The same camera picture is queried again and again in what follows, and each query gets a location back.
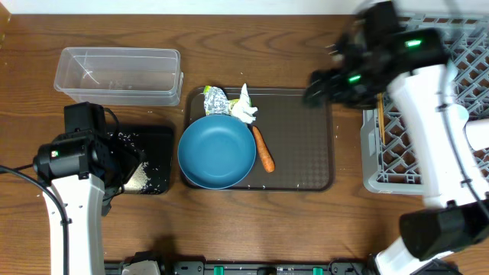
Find wooden chopstick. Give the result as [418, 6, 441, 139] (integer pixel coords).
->
[377, 93, 386, 145]
[376, 93, 384, 142]

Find white rice pile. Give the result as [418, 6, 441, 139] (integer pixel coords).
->
[114, 131, 169, 194]

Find white tissue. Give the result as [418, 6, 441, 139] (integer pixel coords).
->
[228, 83, 258, 125]

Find orange carrot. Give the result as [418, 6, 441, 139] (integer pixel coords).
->
[251, 126, 275, 173]

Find foil wrapper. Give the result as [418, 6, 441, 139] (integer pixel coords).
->
[203, 86, 238, 115]

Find dark blue plate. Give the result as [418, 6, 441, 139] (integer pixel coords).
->
[177, 115, 257, 189]

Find light blue cup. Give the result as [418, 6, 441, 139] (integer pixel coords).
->
[456, 104, 470, 127]

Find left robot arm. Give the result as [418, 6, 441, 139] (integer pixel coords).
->
[33, 102, 122, 274]

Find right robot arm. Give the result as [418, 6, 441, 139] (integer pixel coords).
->
[303, 1, 488, 274]

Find grey dishwasher rack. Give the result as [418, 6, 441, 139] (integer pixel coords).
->
[361, 13, 488, 195]

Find dark brown serving tray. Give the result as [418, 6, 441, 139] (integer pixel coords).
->
[185, 87, 334, 191]

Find clear plastic bin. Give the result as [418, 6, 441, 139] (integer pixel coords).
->
[53, 47, 183, 106]

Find black plastic tray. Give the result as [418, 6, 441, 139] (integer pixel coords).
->
[105, 125, 174, 198]

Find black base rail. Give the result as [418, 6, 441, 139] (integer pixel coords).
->
[104, 251, 375, 275]

